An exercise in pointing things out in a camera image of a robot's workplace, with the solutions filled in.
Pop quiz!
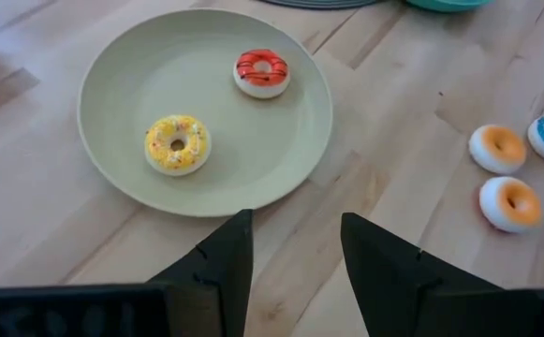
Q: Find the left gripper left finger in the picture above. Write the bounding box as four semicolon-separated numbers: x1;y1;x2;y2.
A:
145;209;255;337

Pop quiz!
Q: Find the yellow sprinkled donut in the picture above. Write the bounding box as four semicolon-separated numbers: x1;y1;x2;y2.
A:
143;113;213;178

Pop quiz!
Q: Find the orange iced donut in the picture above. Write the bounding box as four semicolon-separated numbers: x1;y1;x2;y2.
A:
478;175;544;235
467;123;529;176

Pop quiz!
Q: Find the cream round plate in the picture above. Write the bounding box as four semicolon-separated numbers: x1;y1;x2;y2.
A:
76;7;335;219

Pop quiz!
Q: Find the grey woven round placemat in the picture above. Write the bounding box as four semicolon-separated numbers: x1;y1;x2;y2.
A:
257;0;381;11

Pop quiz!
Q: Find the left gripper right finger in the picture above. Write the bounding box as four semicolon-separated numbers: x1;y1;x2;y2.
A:
340;212;539;337

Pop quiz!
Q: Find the red iced striped donut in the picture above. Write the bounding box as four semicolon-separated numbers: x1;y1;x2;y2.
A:
231;48;292;101

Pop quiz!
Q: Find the teal bowl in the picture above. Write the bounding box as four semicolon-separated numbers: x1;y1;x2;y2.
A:
403;0;496;14

